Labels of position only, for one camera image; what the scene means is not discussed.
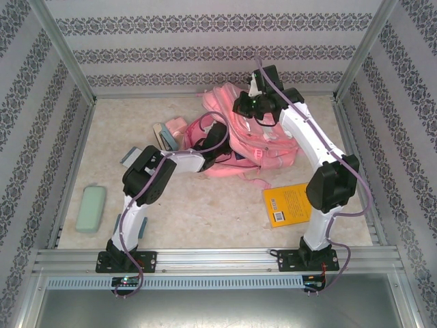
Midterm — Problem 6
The pink student backpack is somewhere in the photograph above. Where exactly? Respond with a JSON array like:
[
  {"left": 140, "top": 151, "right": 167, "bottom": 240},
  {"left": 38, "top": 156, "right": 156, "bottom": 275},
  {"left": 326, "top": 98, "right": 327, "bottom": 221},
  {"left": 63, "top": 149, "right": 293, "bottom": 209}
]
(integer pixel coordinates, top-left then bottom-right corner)
[{"left": 180, "top": 85, "right": 298, "bottom": 189}]

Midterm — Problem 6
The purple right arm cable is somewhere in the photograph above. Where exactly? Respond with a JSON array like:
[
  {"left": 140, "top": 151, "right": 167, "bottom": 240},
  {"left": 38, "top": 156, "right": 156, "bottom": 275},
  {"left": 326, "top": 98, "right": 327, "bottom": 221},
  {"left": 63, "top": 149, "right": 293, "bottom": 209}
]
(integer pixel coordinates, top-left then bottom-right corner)
[{"left": 253, "top": 55, "right": 372, "bottom": 292}]

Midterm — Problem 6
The grey metal panel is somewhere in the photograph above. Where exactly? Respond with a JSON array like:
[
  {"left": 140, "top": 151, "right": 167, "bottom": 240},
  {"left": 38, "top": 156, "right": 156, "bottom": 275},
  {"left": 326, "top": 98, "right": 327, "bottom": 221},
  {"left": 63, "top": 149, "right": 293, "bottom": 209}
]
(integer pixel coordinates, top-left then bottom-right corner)
[{"left": 32, "top": 286, "right": 412, "bottom": 328}]

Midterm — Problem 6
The small pink plastic box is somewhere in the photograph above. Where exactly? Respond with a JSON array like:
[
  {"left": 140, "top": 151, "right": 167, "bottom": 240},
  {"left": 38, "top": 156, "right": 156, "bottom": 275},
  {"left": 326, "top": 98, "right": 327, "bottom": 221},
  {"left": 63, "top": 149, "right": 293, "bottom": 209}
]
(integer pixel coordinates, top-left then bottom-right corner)
[{"left": 165, "top": 116, "right": 188, "bottom": 139}]

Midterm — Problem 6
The slotted grey cable duct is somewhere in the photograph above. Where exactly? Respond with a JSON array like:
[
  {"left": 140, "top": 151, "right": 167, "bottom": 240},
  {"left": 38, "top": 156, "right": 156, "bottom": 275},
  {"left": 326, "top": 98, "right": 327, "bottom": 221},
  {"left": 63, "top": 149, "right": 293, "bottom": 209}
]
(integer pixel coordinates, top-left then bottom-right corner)
[{"left": 45, "top": 275, "right": 305, "bottom": 288}]

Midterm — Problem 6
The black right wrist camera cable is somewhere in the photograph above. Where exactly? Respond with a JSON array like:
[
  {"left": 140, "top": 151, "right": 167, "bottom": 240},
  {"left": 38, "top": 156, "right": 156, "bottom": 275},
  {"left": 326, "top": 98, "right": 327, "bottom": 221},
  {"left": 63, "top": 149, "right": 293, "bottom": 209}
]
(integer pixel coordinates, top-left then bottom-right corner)
[{"left": 253, "top": 113, "right": 279, "bottom": 128}]

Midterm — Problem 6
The aluminium frame post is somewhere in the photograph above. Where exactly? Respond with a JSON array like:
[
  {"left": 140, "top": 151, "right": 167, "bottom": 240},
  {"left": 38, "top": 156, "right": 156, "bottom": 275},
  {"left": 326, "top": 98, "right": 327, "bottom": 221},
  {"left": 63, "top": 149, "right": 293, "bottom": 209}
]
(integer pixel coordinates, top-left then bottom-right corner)
[
  {"left": 335, "top": 0, "right": 401, "bottom": 100},
  {"left": 31, "top": 0, "right": 97, "bottom": 104}
]

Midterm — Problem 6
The pale green pencil case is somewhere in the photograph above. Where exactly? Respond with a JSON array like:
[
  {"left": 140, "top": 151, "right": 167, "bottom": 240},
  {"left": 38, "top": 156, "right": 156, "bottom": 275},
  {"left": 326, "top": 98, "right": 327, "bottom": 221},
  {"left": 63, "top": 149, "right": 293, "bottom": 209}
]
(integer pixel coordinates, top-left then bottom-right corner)
[{"left": 74, "top": 184, "right": 108, "bottom": 235}]

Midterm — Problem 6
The grid notepad with blue header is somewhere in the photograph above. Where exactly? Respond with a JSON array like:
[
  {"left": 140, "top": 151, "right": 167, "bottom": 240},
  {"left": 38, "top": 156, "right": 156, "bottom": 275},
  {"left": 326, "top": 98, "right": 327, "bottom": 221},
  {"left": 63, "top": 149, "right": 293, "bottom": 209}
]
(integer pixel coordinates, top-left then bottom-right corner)
[{"left": 119, "top": 146, "right": 145, "bottom": 169}]

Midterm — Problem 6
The blue and cream stapler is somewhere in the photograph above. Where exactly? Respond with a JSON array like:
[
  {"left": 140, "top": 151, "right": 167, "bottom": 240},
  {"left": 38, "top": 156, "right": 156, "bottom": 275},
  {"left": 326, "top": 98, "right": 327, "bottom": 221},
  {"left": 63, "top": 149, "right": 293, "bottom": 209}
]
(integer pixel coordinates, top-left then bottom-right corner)
[{"left": 152, "top": 122, "right": 180, "bottom": 152}]

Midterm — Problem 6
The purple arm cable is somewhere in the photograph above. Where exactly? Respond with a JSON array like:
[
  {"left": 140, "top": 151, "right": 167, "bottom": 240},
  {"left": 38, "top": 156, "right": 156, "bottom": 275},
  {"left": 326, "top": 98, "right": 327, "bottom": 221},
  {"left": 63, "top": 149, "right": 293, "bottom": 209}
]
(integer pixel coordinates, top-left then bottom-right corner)
[
  {"left": 253, "top": 55, "right": 372, "bottom": 292},
  {"left": 113, "top": 112, "right": 237, "bottom": 300}
]

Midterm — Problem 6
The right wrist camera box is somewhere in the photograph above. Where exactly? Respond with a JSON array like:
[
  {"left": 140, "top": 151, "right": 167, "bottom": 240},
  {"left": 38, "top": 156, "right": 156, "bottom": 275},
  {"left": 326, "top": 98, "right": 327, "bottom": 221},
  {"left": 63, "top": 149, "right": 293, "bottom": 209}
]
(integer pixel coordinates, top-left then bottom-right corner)
[{"left": 232, "top": 69, "right": 265, "bottom": 118}]

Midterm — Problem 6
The yellow book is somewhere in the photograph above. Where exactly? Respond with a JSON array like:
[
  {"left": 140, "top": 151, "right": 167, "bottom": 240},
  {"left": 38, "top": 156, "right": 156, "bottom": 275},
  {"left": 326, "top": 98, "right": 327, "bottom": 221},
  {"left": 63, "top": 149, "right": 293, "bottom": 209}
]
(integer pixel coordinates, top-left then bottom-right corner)
[{"left": 262, "top": 182, "right": 313, "bottom": 231}]

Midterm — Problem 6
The aluminium mounting rail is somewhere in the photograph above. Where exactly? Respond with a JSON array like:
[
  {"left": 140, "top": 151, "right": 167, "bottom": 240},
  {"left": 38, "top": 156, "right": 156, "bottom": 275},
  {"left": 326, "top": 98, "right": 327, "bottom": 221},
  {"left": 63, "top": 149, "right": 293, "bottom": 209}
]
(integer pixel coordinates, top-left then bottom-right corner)
[{"left": 31, "top": 247, "right": 401, "bottom": 275}]

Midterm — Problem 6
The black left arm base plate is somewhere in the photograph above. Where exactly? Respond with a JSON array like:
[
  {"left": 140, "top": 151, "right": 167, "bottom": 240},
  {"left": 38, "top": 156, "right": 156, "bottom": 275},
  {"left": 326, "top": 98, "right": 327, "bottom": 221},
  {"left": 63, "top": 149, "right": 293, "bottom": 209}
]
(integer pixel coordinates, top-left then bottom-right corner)
[{"left": 96, "top": 250, "right": 158, "bottom": 275}]

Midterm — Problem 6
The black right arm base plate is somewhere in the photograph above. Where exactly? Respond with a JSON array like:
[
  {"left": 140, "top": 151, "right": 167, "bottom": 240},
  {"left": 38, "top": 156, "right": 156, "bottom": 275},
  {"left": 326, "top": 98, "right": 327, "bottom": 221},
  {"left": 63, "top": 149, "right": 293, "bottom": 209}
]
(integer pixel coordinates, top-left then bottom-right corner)
[{"left": 277, "top": 249, "right": 340, "bottom": 273}]

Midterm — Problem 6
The aluminium side rail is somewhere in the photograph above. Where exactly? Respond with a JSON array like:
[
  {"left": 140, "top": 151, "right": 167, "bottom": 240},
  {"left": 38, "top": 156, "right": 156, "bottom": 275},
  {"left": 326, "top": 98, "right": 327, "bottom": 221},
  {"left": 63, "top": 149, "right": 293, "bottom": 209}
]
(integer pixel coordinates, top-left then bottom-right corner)
[
  {"left": 332, "top": 96, "right": 389, "bottom": 246},
  {"left": 46, "top": 98, "right": 97, "bottom": 249}
]

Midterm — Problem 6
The small circuit board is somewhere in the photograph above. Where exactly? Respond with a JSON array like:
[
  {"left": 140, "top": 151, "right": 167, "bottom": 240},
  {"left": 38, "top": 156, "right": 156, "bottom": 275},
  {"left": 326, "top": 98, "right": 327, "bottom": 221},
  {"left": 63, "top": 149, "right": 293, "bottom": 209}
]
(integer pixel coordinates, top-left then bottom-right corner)
[
  {"left": 111, "top": 276, "right": 141, "bottom": 288},
  {"left": 303, "top": 273, "right": 328, "bottom": 287}
]

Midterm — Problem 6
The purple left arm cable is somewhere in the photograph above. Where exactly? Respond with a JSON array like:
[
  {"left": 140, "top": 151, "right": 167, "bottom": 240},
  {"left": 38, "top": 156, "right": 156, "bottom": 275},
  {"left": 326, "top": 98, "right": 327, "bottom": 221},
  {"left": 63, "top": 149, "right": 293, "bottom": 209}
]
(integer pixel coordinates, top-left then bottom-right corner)
[{"left": 113, "top": 112, "right": 237, "bottom": 300}]

